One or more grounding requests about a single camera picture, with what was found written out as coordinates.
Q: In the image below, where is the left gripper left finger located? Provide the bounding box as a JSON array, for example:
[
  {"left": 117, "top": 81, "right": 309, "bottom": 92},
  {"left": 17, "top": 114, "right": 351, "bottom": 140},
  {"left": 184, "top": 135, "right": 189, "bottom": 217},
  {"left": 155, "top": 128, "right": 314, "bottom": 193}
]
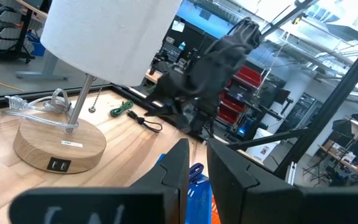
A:
[{"left": 9, "top": 139, "right": 190, "bottom": 224}]

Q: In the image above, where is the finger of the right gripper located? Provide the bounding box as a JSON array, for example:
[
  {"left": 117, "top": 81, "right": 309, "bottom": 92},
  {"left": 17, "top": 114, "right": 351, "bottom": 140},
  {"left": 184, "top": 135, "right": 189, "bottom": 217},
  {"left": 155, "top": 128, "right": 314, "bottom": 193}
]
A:
[
  {"left": 144, "top": 105, "right": 175, "bottom": 116},
  {"left": 174, "top": 113, "right": 193, "bottom": 134}
]

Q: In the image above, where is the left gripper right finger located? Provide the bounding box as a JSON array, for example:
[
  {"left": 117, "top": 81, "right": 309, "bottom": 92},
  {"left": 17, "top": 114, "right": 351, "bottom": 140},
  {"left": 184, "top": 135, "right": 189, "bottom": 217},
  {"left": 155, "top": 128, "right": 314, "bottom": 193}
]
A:
[{"left": 206, "top": 139, "right": 358, "bottom": 224}]

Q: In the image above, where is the black cable bundle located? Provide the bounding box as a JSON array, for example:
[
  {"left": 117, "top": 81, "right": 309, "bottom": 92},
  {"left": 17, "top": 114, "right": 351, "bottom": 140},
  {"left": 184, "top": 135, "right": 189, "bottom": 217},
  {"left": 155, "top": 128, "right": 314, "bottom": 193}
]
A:
[{"left": 126, "top": 110, "right": 163, "bottom": 134}]

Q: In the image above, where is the green cable bundle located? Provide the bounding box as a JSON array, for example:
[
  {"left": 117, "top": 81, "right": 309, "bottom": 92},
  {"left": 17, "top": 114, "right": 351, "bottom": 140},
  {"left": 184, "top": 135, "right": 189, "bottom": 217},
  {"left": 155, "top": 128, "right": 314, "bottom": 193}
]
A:
[{"left": 109, "top": 100, "right": 134, "bottom": 118}]

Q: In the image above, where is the blue plastic basket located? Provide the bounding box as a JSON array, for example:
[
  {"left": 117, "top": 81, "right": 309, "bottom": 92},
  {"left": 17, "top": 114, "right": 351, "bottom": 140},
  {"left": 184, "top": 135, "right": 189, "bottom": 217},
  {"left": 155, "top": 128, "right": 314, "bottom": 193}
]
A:
[{"left": 157, "top": 154, "right": 213, "bottom": 224}]

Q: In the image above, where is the orange plastic basket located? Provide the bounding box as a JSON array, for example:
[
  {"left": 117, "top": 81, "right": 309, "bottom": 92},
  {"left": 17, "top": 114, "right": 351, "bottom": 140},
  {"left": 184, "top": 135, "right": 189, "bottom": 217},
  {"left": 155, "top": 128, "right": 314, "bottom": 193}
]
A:
[{"left": 210, "top": 194, "right": 222, "bottom": 224}]

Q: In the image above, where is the white bin with label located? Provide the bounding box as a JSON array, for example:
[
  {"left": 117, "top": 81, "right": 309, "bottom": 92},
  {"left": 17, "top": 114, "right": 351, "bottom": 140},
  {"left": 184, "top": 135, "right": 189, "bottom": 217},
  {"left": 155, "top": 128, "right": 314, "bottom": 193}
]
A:
[{"left": 246, "top": 127, "right": 281, "bottom": 162}]

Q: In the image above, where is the red storage bins rack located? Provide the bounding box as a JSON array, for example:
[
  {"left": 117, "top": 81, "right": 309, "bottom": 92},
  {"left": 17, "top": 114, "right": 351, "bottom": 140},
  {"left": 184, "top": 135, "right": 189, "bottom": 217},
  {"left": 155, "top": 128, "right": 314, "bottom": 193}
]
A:
[{"left": 218, "top": 65, "right": 264, "bottom": 125}]

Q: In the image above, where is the white shade wooden base lamp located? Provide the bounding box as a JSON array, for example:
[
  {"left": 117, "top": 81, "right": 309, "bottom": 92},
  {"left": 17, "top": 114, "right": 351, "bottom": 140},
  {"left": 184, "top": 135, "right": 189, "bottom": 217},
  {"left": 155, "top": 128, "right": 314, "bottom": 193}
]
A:
[{"left": 12, "top": 0, "right": 183, "bottom": 175}]

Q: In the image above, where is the grey desk leg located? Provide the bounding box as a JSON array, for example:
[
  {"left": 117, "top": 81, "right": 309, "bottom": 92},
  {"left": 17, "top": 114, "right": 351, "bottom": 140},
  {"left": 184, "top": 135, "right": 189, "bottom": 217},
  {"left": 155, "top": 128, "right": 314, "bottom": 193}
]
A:
[{"left": 15, "top": 49, "right": 70, "bottom": 82}]

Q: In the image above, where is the blue crate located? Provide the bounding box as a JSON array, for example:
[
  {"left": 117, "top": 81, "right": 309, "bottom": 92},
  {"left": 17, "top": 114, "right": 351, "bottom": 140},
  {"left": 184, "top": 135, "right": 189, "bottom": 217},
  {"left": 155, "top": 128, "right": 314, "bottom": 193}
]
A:
[{"left": 26, "top": 30, "right": 47, "bottom": 57}]

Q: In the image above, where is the shelf with grey bins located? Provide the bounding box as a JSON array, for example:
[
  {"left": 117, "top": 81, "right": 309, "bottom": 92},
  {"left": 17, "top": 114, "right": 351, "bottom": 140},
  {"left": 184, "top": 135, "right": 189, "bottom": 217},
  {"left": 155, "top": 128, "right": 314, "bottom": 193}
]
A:
[{"left": 0, "top": 0, "right": 43, "bottom": 65}]

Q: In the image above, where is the dark blue cable bundle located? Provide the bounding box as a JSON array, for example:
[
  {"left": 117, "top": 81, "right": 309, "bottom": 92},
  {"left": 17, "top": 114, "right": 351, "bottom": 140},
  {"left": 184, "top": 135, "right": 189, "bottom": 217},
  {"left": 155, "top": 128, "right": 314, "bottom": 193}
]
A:
[{"left": 188, "top": 162, "right": 209, "bottom": 184}]

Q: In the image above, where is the black metal table frame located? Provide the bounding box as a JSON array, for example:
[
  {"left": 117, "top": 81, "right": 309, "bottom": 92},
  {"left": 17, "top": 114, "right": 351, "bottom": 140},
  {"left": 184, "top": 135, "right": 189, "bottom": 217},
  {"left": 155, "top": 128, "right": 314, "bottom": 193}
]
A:
[{"left": 0, "top": 0, "right": 358, "bottom": 181}]

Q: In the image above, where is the clear lamp power cord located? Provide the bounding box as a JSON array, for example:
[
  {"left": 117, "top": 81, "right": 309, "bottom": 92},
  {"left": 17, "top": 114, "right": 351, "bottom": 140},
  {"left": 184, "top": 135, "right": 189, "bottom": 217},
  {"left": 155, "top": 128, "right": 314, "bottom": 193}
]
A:
[{"left": 3, "top": 88, "right": 80, "bottom": 130}]

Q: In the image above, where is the yellow extension cable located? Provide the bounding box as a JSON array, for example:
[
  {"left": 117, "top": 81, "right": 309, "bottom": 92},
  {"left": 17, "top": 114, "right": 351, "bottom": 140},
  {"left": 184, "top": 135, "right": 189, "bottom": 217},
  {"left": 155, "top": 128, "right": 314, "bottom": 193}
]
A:
[{"left": 0, "top": 0, "right": 25, "bottom": 93}]

